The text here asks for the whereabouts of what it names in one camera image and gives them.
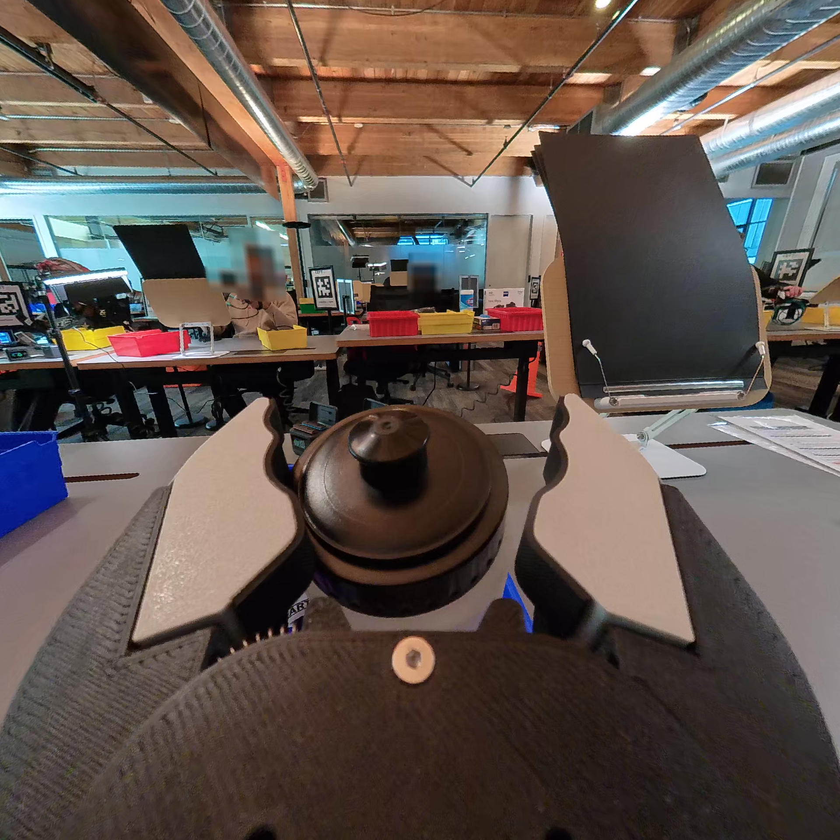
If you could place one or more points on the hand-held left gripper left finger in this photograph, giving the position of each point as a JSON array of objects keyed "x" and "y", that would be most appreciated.
[{"x": 216, "y": 538}]

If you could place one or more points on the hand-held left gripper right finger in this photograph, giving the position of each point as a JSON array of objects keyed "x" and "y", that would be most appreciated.
[{"x": 610, "y": 538}]

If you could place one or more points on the white water bottle black lid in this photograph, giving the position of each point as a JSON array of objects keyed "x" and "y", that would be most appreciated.
[{"x": 394, "y": 499}]

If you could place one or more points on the orange traffic cone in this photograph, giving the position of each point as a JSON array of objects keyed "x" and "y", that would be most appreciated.
[{"x": 528, "y": 380}]

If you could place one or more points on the printed paper sheet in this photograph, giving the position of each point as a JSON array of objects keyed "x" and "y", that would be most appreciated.
[{"x": 787, "y": 439}]

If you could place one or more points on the red plastic bin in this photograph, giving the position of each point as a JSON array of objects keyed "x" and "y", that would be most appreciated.
[
  {"x": 515, "y": 319},
  {"x": 392, "y": 324},
  {"x": 148, "y": 343}
]

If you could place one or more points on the yellow plastic bin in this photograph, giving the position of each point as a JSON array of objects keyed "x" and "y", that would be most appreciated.
[
  {"x": 88, "y": 338},
  {"x": 446, "y": 323},
  {"x": 282, "y": 338}
]

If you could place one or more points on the wooden table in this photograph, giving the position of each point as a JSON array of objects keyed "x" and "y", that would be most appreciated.
[
  {"x": 321, "y": 346},
  {"x": 446, "y": 338}
]

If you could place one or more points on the white cardboard box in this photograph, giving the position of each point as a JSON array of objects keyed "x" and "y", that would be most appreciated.
[{"x": 504, "y": 296}]

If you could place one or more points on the black framed marker sign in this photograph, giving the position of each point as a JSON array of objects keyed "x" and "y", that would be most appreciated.
[
  {"x": 791, "y": 266},
  {"x": 323, "y": 289},
  {"x": 14, "y": 303}
]

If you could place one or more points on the white wipes canister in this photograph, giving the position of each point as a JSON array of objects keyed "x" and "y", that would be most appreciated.
[{"x": 466, "y": 300}]

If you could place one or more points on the wooden document stand black board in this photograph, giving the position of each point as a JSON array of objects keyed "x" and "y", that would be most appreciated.
[
  {"x": 164, "y": 249},
  {"x": 656, "y": 262}
]

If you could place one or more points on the white light bar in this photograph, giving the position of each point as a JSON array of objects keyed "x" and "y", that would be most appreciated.
[{"x": 85, "y": 275}]

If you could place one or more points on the black floor lamp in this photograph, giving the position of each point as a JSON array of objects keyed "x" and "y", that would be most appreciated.
[{"x": 299, "y": 225}]

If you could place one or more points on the metal air duct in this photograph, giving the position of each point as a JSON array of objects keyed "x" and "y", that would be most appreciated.
[
  {"x": 239, "y": 85},
  {"x": 774, "y": 124},
  {"x": 689, "y": 62}
]

